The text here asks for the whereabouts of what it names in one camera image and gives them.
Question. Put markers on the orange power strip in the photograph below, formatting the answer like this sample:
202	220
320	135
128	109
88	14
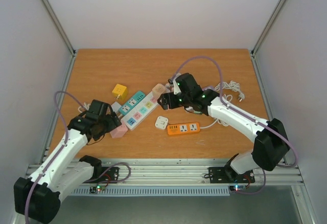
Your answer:
183	129

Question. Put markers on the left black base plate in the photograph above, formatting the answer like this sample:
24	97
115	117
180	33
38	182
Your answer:
110	175

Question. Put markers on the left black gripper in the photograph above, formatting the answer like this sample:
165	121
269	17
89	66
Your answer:
112	125

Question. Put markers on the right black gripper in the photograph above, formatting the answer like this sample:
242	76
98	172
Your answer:
166	101

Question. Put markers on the yellow cube adapter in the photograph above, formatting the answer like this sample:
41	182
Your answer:
120	92

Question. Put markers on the peach cube adapter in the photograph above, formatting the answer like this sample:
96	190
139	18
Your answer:
158	90

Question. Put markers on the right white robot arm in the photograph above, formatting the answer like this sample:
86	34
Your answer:
268	137

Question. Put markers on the long white power strip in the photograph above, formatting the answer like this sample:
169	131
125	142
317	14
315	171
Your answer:
140	111

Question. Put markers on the pink cube socket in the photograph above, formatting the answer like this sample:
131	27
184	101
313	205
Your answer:
119	131

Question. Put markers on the white round switch socket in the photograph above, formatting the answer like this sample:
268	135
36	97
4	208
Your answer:
161	122

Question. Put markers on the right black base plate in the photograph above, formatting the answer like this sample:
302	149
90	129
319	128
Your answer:
218	175

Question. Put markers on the grey slotted cable duct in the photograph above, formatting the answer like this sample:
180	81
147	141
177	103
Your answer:
143	191

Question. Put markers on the teal power strip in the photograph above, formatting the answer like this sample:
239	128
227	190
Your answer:
131	103

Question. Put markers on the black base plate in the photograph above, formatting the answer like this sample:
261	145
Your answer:
218	175
110	175

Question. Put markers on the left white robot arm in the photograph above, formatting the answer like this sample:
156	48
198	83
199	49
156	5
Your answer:
39	196

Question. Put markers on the aluminium rail frame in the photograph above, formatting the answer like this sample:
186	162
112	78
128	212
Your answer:
171	172

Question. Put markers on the grey plug adapter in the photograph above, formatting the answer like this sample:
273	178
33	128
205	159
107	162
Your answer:
115	106

